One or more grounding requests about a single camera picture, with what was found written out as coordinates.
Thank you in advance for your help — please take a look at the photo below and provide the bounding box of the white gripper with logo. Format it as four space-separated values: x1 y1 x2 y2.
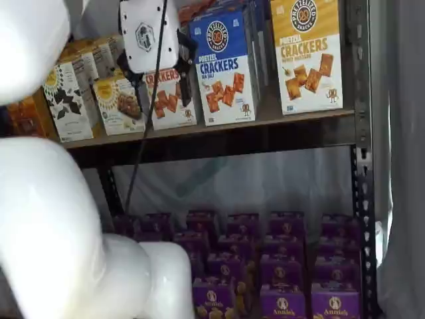
116 0 200 114

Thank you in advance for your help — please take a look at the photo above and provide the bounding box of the yellow brown snack box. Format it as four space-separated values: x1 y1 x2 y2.
70 35 126 80
58 49 100 81

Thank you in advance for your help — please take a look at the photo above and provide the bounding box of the yellow box with bar picture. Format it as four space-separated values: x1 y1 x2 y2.
92 70 146 137

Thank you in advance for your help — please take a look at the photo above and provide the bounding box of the blue white pretzel crackers box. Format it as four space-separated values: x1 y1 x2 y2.
188 9 264 128

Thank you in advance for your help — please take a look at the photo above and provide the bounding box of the white box with dark crackers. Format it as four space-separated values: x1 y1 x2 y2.
42 61 101 143

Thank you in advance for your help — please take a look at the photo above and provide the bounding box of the wooden shelf board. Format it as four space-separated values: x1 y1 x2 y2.
60 106 357 150

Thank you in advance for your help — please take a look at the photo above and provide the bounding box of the dark orange snack box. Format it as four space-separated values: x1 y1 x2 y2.
5 95 50 138

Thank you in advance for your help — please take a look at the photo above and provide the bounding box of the yellow pretzel crackers box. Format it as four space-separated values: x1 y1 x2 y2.
268 0 344 116

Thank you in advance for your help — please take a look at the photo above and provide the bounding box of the purple Annie's snack box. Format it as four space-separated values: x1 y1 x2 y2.
137 212 173 242
318 238 362 259
226 213 261 238
310 289 362 319
268 211 305 238
207 253 248 288
321 213 362 241
313 255 362 293
186 209 219 235
259 253 305 286
216 235 258 257
114 215 138 239
259 282 307 319
172 231 209 264
192 284 241 319
262 235 305 257

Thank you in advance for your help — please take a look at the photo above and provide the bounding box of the black cable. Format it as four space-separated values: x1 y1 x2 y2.
123 0 169 215

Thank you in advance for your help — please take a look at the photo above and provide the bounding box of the metal shelf frame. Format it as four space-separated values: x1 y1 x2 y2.
62 0 382 319

